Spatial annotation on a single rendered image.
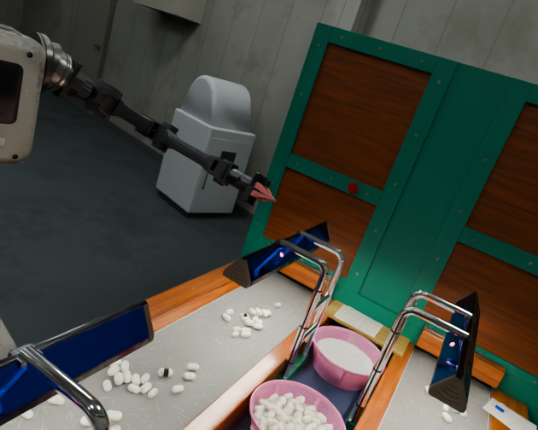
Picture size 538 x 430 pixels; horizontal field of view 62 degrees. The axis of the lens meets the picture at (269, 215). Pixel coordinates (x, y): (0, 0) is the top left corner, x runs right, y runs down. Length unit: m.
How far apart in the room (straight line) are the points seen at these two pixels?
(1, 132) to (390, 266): 1.39
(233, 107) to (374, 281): 2.85
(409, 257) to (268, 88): 3.28
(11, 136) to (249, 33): 4.02
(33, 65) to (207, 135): 2.95
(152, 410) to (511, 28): 3.33
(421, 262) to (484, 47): 2.27
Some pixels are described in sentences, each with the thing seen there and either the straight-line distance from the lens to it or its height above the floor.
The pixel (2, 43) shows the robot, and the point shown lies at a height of 1.43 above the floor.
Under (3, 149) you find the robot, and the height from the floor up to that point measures 1.17.
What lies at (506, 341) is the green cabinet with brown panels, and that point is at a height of 0.94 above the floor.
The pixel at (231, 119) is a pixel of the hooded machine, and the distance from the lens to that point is 4.35.
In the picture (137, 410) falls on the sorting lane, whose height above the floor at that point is 0.74.
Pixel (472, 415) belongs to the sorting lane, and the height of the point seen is 0.74.
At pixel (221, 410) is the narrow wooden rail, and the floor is 0.76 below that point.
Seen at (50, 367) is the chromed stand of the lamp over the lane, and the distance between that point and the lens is 0.70.
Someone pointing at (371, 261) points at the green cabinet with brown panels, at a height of 0.99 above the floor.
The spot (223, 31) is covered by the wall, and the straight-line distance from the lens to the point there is 5.48.
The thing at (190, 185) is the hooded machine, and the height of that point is 0.32.
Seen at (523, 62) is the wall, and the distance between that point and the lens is 3.68.
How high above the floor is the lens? 1.58
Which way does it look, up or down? 18 degrees down
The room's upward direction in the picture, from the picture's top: 19 degrees clockwise
